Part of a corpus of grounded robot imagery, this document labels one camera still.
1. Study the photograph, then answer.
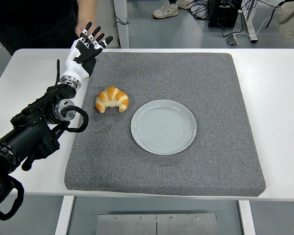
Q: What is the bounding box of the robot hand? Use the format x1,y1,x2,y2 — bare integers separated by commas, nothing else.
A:
61,21,114,81

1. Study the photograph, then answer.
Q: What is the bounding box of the croissant bread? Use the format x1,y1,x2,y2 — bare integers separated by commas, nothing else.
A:
95,86,130,114

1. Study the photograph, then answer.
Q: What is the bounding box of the grey round plate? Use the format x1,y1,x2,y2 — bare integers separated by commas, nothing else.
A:
130,99,197,156

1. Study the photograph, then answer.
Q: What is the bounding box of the person's hand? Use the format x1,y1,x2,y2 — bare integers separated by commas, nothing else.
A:
74,17,97,38

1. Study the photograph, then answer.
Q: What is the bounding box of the white cabinet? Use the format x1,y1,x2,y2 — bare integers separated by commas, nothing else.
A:
95,0,120,48

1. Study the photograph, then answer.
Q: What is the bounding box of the white desk leg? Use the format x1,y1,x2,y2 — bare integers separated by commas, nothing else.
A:
241,0,258,44
113,0,130,49

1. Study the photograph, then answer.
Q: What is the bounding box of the person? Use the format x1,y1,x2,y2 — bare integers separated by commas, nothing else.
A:
0,0,98,56

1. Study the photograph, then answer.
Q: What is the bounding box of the white sneaker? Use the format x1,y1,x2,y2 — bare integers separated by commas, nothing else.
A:
152,2,179,19
177,0,194,10

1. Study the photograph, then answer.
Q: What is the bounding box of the grey speckled mat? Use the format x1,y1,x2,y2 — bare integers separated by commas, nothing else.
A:
64,51,267,198

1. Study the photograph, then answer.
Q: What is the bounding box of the white table leg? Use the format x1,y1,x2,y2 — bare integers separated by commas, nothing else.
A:
238,200,257,235
54,195,75,235

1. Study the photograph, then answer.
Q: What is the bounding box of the black computer case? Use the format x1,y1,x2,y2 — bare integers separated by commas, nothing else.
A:
208,0,243,28

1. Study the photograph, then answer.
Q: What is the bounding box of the grey power adapter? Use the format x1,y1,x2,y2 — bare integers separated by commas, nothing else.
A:
225,33,240,47

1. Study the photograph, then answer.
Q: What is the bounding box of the beige cloth bag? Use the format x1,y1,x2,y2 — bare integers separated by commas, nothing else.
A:
276,0,294,41

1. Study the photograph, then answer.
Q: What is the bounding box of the black hanging cord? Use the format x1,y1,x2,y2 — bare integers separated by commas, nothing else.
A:
113,11,130,27

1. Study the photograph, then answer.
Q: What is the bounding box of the black cable bundle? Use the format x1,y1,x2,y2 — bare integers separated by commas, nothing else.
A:
187,0,211,21

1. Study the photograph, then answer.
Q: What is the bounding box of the white cable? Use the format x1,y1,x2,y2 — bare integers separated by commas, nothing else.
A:
232,9,280,39

